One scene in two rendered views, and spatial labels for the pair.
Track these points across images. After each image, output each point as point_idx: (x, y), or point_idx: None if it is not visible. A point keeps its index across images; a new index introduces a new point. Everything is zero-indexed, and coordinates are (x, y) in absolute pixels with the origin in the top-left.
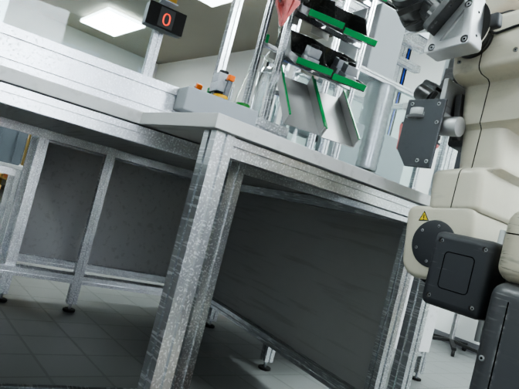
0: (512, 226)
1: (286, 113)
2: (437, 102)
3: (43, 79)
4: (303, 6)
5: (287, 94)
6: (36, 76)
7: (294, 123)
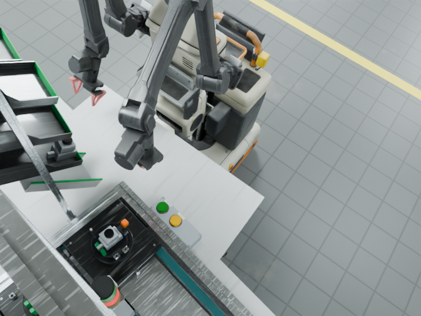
0: (249, 105)
1: (94, 182)
2: (197, 92)
3: (263, 303)
4: (44, 139)
5: (79, 179)
6: (266, 306)
7: (87, 177)
